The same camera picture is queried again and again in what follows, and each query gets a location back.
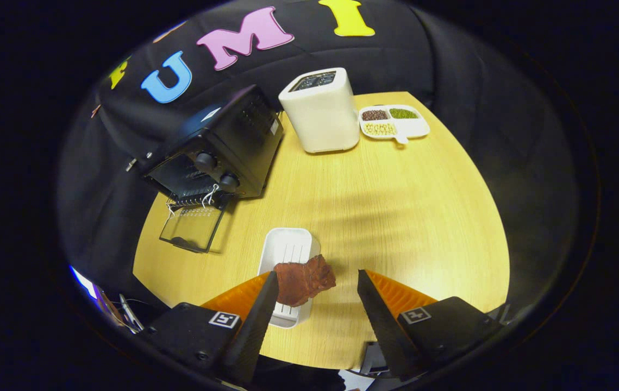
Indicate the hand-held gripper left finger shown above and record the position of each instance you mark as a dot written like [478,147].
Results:
[255,331]

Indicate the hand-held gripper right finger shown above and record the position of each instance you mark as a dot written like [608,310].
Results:
[385,331]

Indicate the brown meat slice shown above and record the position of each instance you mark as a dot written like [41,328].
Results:
[304,279]

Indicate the black toaster oven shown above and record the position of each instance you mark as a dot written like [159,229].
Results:
[233,141]

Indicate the white pop-up toaster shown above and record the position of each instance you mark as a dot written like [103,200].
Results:
[320,119]

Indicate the white ribbed plate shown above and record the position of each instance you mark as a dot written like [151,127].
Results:
[287,244]

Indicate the white divided bean tray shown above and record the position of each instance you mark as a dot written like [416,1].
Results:
[412,127]

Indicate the small metal clip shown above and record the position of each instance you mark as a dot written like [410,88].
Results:
[131,164]

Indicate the black backdrop cloth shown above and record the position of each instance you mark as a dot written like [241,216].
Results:
[385,60]

